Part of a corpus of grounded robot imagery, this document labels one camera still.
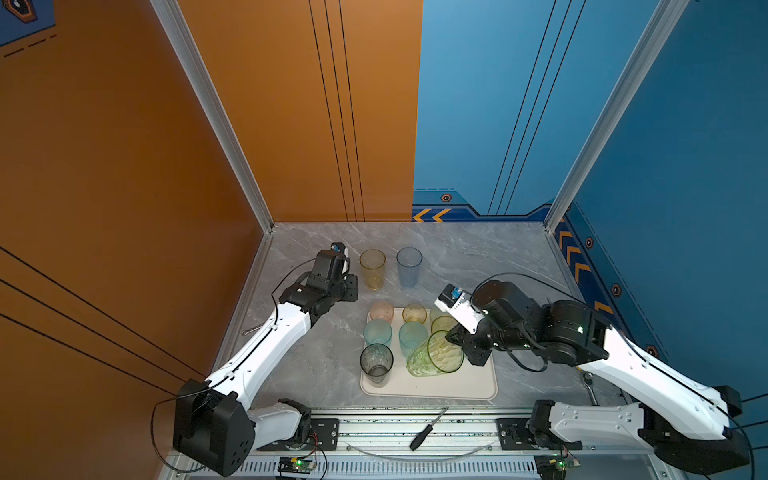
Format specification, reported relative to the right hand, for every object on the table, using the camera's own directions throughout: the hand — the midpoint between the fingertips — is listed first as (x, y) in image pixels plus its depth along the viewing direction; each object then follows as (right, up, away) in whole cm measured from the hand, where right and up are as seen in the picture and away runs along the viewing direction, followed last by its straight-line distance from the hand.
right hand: (447, 336), depth 62 cm
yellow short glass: (-5, -1, +30) cm, 30 cm away
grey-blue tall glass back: (-6, +15, +35) cm, 39 cm away
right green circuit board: (+27, -34, +9) cm, 44 cm away
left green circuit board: (-35, -33, +9) cm, 49 cm away
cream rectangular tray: (+9, -18, +19) cm, 28 cm away
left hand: (-23, +10, +21) cm, 33 cm away
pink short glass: (-15, 0, +30) cm, 33 cm away
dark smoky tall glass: (-16, -13, +20) cm, 29 cm away
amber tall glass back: (-18, +14, +30) cm, 38 cm away
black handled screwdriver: (-3, -27, +12) cm, 30 cm away
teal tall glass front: (-16, -6, +25) cm, 30 cm away
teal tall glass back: (-6, -7, +23) cm, 25 cm away
